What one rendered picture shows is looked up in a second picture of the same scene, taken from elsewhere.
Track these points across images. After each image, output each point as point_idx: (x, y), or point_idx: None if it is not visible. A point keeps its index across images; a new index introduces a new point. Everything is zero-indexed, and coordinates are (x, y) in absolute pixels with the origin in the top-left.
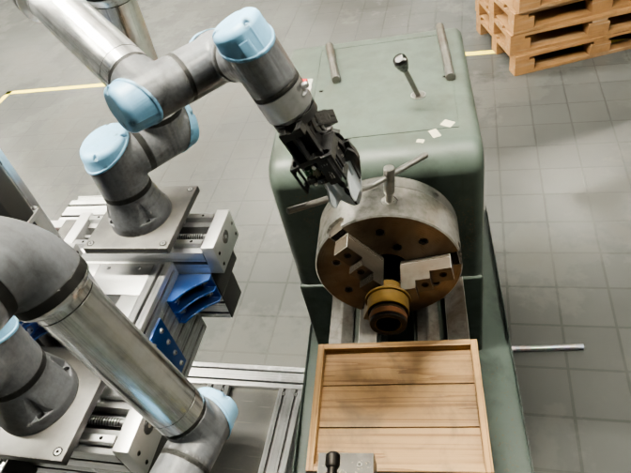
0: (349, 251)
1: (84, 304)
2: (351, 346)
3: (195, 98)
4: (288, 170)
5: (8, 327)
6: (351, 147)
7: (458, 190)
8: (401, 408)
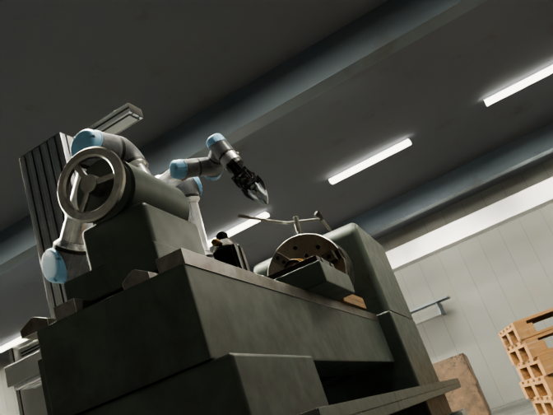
0: (277, 254)
1: (143, 165)
2: None
3: (201, 168)
4: (262, 263)
5: None
6: (259, 177)
7: (348, 246)
8: None
